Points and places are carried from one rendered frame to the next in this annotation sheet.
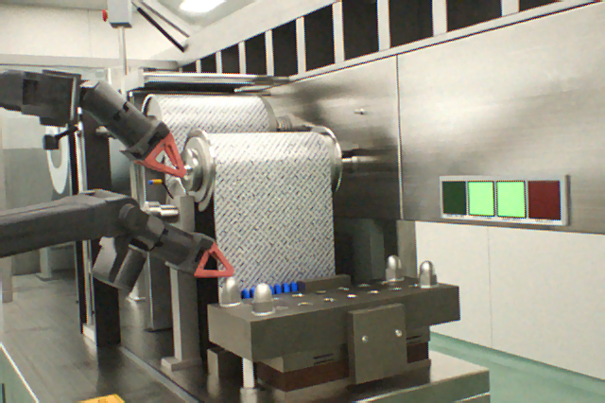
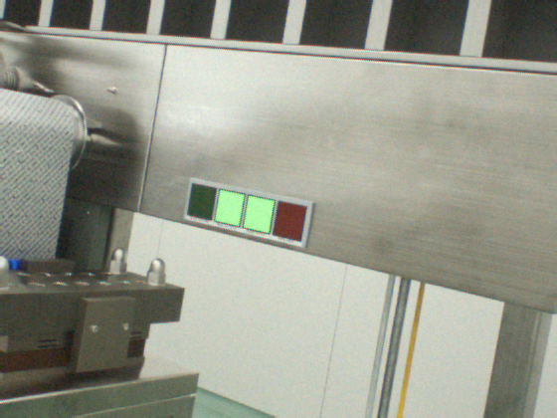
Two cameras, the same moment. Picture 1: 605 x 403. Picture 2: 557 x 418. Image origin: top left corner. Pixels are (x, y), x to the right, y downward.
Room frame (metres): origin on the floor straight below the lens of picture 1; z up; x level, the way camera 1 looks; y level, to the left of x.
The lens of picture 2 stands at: (-0.21, 0.22, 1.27)
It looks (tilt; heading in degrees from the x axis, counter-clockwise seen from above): 3 degrees down; 336
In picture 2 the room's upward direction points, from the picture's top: 10 degrees clockwise
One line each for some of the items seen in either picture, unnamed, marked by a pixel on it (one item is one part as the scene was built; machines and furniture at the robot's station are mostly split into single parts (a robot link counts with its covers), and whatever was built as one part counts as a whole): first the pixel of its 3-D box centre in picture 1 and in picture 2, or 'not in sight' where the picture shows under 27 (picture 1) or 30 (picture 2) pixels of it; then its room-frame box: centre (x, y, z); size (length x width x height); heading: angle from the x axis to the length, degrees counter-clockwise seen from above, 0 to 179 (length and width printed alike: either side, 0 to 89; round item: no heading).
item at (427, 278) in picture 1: (427, 272); (156, 271); (1.19, -0.21, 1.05); 0.04 x 0.04 x 0.04
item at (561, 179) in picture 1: (496, 199); (245, 211); (1.05, -0.30, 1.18); 0.25 x 0.01 x 0.07; 30
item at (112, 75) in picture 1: (131, 80); not in sight; (1.90, 0.45, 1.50); 0.14 x 0.14 x 0.06
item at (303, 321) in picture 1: (337, 312); (61, 298); (1.15, -0.05, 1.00); 0.40 x 0.16 x 0.06; 120
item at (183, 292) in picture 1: (176, 281); not in sight; (1.23, 0.23, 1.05); 0.06 x 0.05 x 0.31; 120
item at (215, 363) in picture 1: (285, 348); not in sight; (1.23, 0.04, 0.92); 0.28 x 0.04 x 0.04; 120
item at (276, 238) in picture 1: (277, 246); (2, 217); (1.23, 0.05, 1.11); 0.23 x 0.01 x 0.18; 120
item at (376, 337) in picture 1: (378, 342); (103, 333); (1.08, -0.11, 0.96); 0.10 x 0.03 x 0.11; 120
